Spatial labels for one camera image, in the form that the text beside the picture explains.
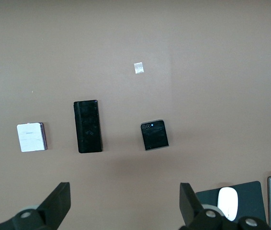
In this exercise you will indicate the black mouse pad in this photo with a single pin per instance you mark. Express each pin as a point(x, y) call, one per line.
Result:
point(250, 196)

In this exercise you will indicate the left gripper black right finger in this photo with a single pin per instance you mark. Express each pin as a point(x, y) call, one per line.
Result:
point(190, 206)

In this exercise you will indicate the black slab phone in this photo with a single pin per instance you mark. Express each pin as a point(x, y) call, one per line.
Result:
point(88, 127)

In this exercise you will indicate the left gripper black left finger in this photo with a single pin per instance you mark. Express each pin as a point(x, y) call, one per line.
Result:
point(54, 203)

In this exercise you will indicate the small clear tape piece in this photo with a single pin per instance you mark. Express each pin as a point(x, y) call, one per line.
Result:
point(138, 68)

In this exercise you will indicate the white computer mouse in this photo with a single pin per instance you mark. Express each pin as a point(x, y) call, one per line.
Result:
point(227, 203)

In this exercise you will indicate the black dual-camera flip phone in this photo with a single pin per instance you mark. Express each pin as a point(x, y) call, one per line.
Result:
point(154, 137)

